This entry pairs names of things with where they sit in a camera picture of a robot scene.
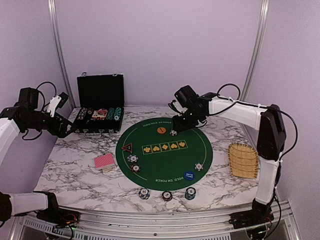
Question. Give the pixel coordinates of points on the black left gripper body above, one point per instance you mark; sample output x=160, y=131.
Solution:
x=52, y=129

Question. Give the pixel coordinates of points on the teal chip stack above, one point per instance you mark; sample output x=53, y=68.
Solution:
x=190, y=193

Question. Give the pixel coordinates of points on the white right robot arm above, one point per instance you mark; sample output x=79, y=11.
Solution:
x=266, y=120

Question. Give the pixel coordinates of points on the red triangle marker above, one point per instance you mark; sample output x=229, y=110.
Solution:
x=128, y=148

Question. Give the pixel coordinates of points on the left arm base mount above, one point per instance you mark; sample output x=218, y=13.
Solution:
x=60, y=217

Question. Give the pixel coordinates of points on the white blue chips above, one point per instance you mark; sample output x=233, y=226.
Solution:
x=132, y=158

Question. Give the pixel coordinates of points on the playing cards in case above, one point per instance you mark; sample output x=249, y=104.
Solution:
x=99, y=114

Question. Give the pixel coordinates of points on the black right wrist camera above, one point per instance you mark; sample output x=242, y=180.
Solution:
x=186, y=96

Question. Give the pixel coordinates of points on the left aluminium frame post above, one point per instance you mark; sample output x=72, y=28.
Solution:
x=59, y=51

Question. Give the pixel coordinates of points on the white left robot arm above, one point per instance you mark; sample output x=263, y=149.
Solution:
x=13, y=121

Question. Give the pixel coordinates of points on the front aluminium rail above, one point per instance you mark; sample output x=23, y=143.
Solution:
x=213, y=224

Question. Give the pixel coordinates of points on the black poker chip case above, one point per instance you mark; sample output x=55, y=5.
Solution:
x=99, y=92

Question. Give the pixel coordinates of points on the white blue chip stack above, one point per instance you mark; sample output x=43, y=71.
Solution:
x=144, y=193

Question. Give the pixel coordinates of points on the blue small blind button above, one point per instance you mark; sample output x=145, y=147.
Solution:
x=189, y=175

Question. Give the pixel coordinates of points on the red striped card deck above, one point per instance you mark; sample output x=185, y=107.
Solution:
x=105, y=162

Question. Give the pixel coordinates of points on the red black chip stack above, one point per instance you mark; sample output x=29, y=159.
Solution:
x=167, y=196

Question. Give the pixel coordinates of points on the round green poker mat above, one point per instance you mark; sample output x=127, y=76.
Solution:
x=164, y=158

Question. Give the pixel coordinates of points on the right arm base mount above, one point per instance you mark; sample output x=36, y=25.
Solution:
x=249, y=218

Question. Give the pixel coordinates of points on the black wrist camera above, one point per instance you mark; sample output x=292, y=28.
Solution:
x=186, y=96
x=29, y=98

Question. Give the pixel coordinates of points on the woven bamboo basket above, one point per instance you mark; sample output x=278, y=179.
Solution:
x=243, y=160

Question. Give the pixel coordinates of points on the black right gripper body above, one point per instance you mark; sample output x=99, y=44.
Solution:
x=188, y=122

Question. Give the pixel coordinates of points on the right aluminium frame post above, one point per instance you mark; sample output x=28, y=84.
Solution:
x=259, y=38

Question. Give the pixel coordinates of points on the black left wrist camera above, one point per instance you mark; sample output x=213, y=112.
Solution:
x=29, y=98

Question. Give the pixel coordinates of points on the orange dealer button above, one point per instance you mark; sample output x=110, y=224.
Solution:
x=161, y=130

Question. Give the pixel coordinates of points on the aluminium frame post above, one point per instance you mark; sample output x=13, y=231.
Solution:
x=259, y=38
x=59, y=51

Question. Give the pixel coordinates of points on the teal chips in case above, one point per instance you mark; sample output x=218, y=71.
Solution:
x=114, y=114

